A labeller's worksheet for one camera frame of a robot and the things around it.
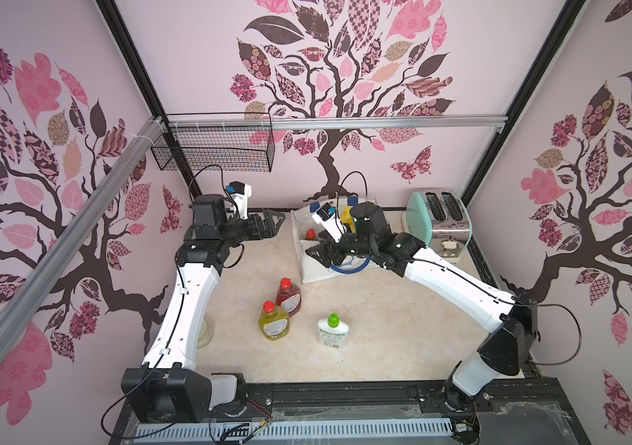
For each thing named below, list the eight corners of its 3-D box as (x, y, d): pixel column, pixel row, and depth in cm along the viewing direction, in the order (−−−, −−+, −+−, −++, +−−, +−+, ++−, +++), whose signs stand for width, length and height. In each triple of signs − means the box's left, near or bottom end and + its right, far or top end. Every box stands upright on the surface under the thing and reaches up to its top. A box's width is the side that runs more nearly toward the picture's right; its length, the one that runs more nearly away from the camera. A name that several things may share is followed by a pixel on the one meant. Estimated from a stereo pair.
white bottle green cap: (318, 349, 84) (317, 328, 71) (318, 335, 87) (317, 313, 74) (345, 349, 84) (349, 328, 71) (344, 335, 87) (348, 312, 74)
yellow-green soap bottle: (271, 346, 85) (260, 322, 70) (264, 337, 86) (252, 312, 72) (288, 331, 88) (281, 305, 73) (281, 323, 89) (273, 296, 75)
